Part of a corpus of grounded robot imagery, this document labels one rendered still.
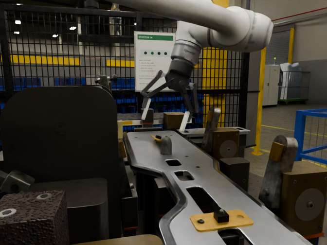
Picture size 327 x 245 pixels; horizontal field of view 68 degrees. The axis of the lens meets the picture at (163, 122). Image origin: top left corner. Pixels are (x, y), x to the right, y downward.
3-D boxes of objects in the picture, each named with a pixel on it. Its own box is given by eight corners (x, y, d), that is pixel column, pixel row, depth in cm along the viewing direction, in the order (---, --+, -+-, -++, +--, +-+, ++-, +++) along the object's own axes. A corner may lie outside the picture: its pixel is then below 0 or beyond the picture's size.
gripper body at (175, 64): (173, 56, 74) (164, 85, 74) (198, 65, 76) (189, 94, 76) (167, 60, 81) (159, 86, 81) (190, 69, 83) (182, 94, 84)
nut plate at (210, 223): (241, 210, 37) (241, 203, 37) (255, 224, 33) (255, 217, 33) (188, 217, 35) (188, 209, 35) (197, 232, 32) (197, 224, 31)
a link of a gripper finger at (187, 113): (185, 111, 82) (187, 112, 82) (178, 131, 82) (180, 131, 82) (188, 111, 79) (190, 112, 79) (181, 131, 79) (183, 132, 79)
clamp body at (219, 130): (244, 232, 82) (249, 130, 76) (210, 236, 79) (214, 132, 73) (234, 221, 88) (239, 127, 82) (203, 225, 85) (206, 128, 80)
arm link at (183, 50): (206, 48, 75) (200, 66, 76) (195, 54, 84) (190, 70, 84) (179, 37, 73) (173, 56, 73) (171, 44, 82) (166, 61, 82)
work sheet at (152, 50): (175, 91, 134) (176, 32, 129) (135, 91, 129) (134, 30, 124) (174, 91, 136) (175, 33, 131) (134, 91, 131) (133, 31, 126)
